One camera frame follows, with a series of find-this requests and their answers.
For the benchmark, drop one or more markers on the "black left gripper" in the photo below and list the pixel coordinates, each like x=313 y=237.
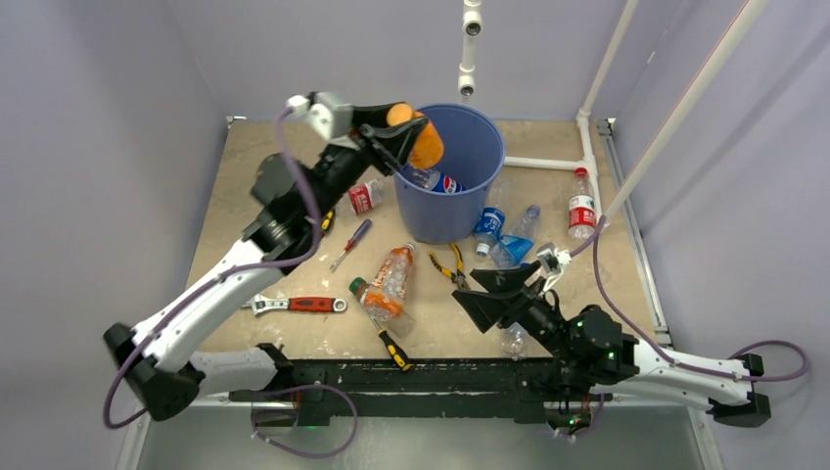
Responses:
x=392 y=145

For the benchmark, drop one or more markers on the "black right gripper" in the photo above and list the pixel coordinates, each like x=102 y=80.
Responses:
x=484 y=307

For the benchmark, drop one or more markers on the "orange juice bottle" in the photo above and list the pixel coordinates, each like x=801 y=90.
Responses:
x=429 y=148

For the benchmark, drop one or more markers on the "small clear bottle blue cap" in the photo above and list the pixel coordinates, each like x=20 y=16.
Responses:
x=514 y=341

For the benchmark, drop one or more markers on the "Pepsi bottle blue label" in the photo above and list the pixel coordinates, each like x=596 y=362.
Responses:
x=432 y=180

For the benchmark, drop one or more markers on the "orange tea bottle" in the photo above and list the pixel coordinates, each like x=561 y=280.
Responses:
x=385 y=297

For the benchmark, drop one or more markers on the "Starbucks bottle green cap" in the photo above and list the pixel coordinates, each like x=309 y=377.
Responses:
x=360 y=288

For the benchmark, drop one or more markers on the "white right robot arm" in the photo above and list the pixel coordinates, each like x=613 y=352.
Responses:
x=592 y=355

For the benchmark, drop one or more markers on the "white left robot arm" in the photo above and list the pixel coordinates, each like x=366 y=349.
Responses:
x=160 y=359

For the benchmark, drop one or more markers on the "blue plastic bin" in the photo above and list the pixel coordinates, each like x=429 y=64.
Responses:
x=474 y=154

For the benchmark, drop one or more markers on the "crushed blue label bottle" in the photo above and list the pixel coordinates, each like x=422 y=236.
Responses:
x=516 y=242

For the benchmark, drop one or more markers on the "clear bottle white cap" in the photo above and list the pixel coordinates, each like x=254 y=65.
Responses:
x=489 y=227

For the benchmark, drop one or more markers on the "clear bottle red label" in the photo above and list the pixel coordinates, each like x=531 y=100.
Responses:
x=366 y=196

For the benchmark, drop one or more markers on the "blue red screwdriver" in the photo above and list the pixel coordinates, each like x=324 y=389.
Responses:
x=351 y=243

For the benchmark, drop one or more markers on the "black yellow screwdriver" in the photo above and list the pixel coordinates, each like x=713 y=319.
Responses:
x=328 y=221
x=394 y=350

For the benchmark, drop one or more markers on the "red label bottle by pipe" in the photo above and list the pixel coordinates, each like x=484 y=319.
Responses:
x=582 y=209

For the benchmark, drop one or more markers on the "yellow handled pliers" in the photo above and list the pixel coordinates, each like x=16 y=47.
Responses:
x=454 y=273

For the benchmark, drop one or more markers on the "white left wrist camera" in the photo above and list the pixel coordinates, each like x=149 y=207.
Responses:
x=328 y=114

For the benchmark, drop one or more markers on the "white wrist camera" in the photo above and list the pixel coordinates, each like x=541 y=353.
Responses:
x=553 y=261
x=328 y=114

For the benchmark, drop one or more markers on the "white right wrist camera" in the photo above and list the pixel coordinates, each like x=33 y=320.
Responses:
x=553 y=261

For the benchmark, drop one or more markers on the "overhead white camera mount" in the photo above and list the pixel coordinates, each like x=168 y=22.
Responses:
x=472 y=26

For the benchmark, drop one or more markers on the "white pipe frame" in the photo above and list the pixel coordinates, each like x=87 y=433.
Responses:
x=537 y=62

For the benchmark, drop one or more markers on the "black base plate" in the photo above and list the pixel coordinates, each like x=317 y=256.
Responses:
x=524 y=391

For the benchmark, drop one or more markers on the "red handled adjustable wrench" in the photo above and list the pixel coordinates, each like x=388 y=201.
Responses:
x=261 y=304

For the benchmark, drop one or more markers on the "aluminium frame rail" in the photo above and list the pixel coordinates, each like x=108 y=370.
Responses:
x=213 y=433

